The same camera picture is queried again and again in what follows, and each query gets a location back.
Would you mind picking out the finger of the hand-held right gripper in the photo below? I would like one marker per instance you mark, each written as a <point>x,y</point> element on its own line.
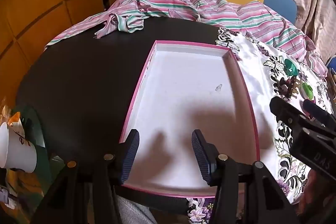
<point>320,113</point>
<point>286,111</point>

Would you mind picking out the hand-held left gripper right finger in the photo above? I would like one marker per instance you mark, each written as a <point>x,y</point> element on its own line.
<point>199,151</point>

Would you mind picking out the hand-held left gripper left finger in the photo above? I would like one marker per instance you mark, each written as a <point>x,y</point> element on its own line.
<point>131,153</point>

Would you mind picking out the pink-edged white tray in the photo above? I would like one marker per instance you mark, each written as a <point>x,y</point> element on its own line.
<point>183,87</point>

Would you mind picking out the brown hair claw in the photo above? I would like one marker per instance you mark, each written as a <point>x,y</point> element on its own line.
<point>288,87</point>

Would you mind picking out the green and white round container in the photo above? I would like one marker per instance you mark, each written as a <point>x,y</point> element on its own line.
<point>307,90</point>

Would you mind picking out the blue plastic container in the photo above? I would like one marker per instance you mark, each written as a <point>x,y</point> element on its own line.
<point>331,64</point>

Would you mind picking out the white floral embroidered tablecloth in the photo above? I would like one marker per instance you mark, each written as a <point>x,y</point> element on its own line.
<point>252,64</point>

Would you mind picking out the glass side table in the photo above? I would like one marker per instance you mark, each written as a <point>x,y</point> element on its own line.
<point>44,134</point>

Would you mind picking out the blue chair back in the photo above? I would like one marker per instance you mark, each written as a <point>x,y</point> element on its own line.
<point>281,1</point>

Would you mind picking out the white paper cup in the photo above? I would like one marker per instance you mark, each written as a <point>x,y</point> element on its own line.
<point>15,150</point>

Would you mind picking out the pink green striped cloth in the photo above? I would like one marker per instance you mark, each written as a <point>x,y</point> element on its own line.
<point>162,3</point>

